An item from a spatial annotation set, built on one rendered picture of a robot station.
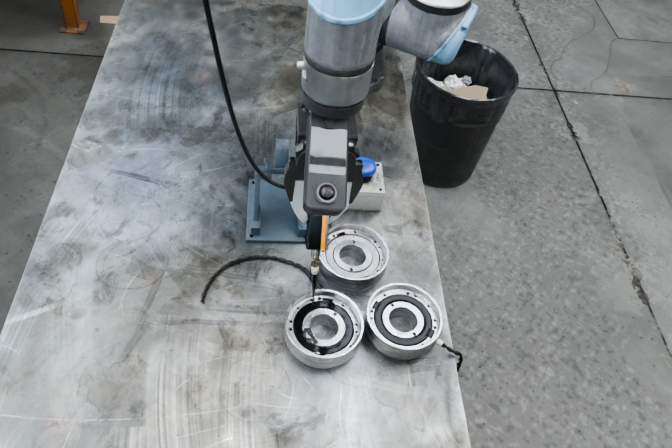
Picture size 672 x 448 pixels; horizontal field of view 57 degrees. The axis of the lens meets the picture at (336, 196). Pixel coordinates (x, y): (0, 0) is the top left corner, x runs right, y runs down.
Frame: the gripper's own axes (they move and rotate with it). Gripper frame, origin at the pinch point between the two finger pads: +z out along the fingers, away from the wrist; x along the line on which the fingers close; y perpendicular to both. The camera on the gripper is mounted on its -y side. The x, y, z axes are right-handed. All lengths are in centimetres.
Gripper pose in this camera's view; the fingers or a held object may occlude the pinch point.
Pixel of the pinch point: (317, 220)
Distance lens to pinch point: 82.0
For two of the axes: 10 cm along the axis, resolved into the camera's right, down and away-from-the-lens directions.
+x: -9.9, -0.4, -1.2
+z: -1.2, 6.7, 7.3
